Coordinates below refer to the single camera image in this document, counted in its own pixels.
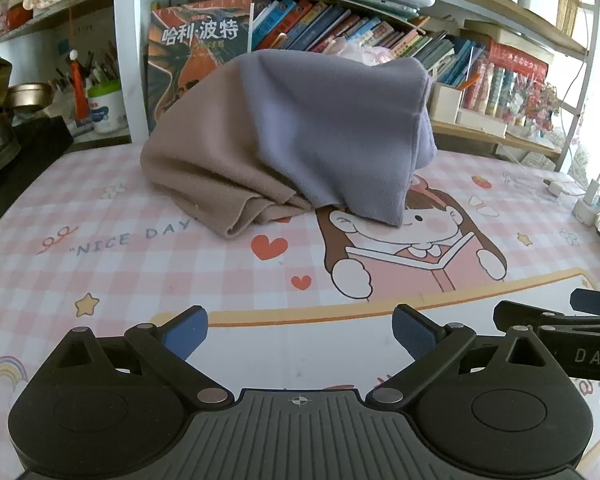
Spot white and pink plush rabbit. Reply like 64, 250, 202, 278
322, 37, 406, 64

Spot row of colourful books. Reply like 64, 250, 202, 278
250, 0, 487, 87

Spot large illustrated book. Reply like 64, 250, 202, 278
147, 0, 255, 137

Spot brass metal bowl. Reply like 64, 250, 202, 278
7, 82, 54, 112

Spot white desk organizer box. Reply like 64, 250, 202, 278
427, 82, 464, 124

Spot bunch of pens and brushes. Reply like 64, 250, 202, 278
54, 42, 122, 88

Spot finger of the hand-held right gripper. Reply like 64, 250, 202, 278
570, 287, 600, 315
494, 300, 600, 343

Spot white charger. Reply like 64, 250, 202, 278
574, 165, 600, 225

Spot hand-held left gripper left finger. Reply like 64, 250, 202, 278
34, 304, 232, 412

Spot row of red patterned tubes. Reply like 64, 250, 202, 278
462, 42, 551, 122

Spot black box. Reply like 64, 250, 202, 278
0, 116, 77, 242

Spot white low tray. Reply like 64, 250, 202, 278
455, 107, 509, 139

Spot purple and beige sweater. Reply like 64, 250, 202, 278
140, 49, 438, 242

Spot red tassel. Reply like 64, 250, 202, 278
68, 7, 91, 122

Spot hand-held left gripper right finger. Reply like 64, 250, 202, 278
364, 303, 567, 412

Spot white framed bookshelf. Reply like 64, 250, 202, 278
0, 0, 600, 177

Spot pink checked cartoon mat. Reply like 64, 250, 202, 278
0, 142, 600, 480

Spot white jar with green lid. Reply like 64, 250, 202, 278
87, 82, 129, 134

